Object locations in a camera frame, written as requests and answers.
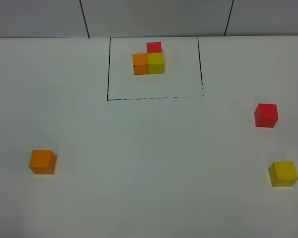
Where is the orange template cube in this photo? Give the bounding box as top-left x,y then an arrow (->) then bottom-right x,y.
132,53 -> 149,75

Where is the yellow template cube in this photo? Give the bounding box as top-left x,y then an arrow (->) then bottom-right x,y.
148,52 -> 164,74

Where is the red template cube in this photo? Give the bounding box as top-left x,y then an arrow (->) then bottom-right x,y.
146,42 -> 162,54

